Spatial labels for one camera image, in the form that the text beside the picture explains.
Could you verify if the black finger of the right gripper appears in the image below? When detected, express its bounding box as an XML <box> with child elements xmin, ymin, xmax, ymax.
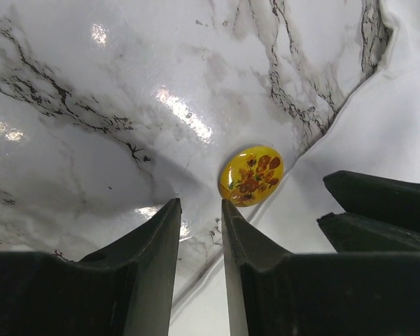
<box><xmin>317</xmin><ymin>213</ymin><xmax>420</xmax><ymax>253</ymax></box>
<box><xmin>323</xmin><ymin>170</ymin><xmax>420</xmax><ymax>228</ymax></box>

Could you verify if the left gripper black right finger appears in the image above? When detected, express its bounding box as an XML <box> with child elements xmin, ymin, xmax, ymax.
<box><xmin>221</xmin><ymin>200</ymin><xmax>420</xmax><ymax>335</ymax></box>

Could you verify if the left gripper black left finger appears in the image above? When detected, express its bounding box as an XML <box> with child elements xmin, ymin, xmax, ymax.
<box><xmin>0</xmin><ymin>199</ymin><xmax>181</xmax><ymax>335</ymax></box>

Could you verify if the white t-shirt with flower print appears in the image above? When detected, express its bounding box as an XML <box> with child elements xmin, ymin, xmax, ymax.
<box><xmin>169</xmin><ymin>1</ymin><xmax>420</xmax><ymax>335</ymax></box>

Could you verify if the yellow sunflower brooch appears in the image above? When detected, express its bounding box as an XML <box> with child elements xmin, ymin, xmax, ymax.
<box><xmin>218</xmin><ymin>146</ymin><xmax>285</xmax><ymax>207</ymax></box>

